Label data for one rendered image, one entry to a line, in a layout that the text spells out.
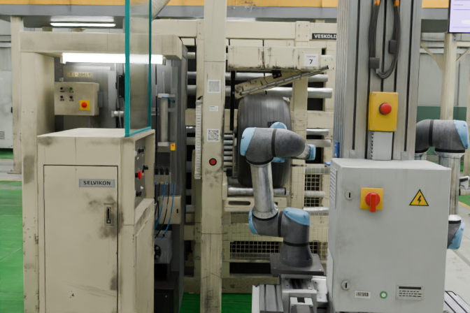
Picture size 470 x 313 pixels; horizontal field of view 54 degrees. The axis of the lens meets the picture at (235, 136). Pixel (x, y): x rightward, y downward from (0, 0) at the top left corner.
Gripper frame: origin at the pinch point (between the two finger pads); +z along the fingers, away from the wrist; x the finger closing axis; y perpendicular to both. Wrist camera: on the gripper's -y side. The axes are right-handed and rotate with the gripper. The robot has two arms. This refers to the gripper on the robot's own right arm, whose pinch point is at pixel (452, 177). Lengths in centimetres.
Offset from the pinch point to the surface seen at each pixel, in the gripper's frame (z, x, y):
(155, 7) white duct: -16, -163, -118
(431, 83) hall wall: 1020, -105, -107
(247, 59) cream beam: 11, -114, -79
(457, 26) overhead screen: 386, -9, -137
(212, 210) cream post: -22, -131, 12
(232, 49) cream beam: 6, -122, -87
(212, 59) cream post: -22, -120, -77
